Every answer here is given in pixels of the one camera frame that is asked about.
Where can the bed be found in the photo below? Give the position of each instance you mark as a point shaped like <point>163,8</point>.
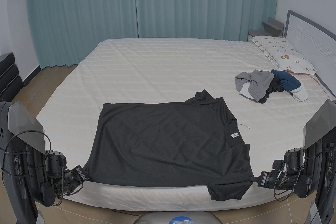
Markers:
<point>170,73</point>

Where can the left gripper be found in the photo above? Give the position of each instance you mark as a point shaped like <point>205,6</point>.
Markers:
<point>78,175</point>

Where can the black chest of drawers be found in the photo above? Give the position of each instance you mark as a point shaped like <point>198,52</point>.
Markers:
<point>9,78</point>

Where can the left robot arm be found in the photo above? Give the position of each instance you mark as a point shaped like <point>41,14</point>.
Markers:
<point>18,165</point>

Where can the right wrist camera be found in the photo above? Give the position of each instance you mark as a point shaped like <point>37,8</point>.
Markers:
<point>278,166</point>

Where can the grey bedside table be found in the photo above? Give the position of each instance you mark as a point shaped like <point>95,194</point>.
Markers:
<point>273,24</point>

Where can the dark loose thread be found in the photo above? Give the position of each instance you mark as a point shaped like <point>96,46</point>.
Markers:
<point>244,125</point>

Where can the white printed pillow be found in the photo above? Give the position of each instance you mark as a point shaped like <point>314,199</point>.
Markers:
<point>286,53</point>

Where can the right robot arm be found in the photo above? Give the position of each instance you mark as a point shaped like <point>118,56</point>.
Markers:
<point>322,152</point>

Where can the black T-shirt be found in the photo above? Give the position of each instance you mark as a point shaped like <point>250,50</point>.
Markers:
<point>162,144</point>

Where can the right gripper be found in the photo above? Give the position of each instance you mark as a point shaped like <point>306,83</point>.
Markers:
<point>267,179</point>

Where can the pile of clothes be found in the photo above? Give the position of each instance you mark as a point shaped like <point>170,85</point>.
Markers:
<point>258,85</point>

